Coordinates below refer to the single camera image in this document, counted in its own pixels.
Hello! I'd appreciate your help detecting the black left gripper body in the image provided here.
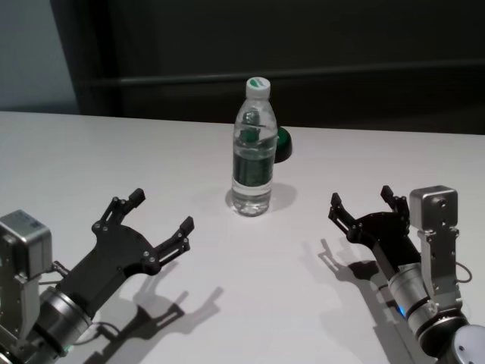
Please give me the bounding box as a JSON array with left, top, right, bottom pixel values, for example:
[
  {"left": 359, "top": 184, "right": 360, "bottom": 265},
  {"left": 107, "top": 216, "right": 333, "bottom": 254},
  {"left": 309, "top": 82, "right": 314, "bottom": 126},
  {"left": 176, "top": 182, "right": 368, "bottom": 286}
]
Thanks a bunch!
[{"left": 56, "top": 223, "right": 164, "bottom": 319}]

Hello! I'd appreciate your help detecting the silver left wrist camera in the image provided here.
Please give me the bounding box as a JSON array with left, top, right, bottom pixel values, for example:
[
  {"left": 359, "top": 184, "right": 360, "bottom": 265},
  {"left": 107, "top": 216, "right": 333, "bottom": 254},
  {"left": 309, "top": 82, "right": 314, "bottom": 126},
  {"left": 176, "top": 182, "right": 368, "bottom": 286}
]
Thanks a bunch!
[{"left": 0, "top": 210, "right": 53, "bottom": 342}]

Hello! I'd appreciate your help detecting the green YES button black base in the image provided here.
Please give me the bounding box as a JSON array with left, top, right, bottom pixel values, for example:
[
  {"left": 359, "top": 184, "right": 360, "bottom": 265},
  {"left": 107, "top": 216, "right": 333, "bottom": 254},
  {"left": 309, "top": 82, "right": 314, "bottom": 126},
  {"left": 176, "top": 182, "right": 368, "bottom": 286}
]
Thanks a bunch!
[{"left": 273, "top": 127, "right": 294, "bottom": 164}]

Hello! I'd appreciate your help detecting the clear water bottle green label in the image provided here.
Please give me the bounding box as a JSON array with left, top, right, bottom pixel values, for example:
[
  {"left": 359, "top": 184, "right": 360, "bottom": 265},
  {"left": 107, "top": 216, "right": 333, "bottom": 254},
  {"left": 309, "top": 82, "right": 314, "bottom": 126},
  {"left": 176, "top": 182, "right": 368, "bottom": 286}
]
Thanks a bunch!
[{"left": 230, "top": 76, "right": 278, "bottom": 217}]

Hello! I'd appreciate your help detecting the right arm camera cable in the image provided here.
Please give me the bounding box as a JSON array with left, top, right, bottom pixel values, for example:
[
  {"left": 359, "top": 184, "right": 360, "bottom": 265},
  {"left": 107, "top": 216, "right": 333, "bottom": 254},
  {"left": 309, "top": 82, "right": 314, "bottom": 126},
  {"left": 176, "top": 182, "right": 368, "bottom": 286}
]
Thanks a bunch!
[{"left": 453, "top": 260, "right": 474, "bottom": 284}]

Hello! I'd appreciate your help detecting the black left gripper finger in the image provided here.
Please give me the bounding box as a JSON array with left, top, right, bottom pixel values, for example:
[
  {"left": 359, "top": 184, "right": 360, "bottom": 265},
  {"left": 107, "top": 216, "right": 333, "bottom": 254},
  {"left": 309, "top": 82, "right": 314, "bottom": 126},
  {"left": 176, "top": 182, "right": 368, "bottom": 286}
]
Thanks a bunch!
[
  {"left": 142, "top": 216, "right": 196, "bottom": 265},
  {"left": 92, "top": 187, "right": 147, "bottom": 233}
]

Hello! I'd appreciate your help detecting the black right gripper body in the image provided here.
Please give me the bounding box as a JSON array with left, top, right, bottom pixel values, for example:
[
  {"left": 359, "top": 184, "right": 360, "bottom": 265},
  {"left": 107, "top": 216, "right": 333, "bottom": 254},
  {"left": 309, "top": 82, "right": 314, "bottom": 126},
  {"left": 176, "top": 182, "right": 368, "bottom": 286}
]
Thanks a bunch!
[{"left": 348, "top": 211, "right": 423, "bottom": 273}]

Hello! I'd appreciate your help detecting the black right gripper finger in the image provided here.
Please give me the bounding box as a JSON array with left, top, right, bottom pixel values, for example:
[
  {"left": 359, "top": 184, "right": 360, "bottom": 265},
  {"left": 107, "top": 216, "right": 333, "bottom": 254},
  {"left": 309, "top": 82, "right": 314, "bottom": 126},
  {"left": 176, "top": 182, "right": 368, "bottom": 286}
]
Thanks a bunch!
[
  {"left": 327, "top": 192, "right": 360, "bottom": 239},
  {"left": 380, "top": 185, "right": 411, "bottom": 229}
]

